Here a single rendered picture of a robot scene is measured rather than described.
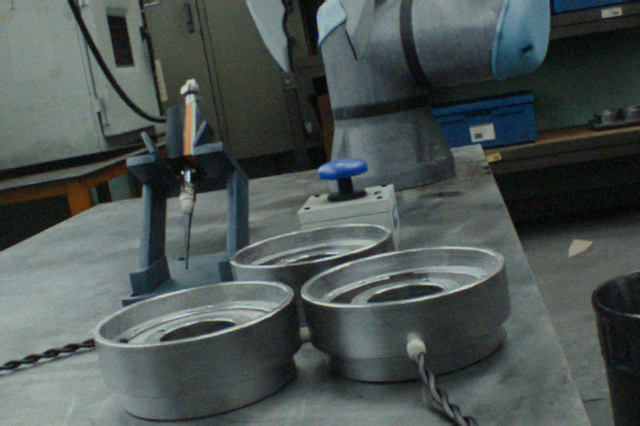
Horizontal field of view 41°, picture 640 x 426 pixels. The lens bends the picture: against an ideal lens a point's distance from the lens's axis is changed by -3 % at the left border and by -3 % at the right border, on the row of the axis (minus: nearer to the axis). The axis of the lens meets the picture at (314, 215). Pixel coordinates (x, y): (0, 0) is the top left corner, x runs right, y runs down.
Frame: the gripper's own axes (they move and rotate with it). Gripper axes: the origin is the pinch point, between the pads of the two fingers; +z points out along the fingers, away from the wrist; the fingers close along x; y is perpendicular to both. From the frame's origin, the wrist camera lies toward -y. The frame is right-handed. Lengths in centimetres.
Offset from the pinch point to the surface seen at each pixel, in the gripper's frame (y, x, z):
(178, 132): 8.1, 13.3, 4.4
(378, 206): 6.2, -1.5, 12.3
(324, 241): 0.5, 2.1, 13.2
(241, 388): -20.6, 3.6, 15.4
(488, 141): 340, -23, 47
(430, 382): -22.9, -5.4, 15.3
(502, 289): -17.0, -9.1, 13.2
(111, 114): 196, 93, 4
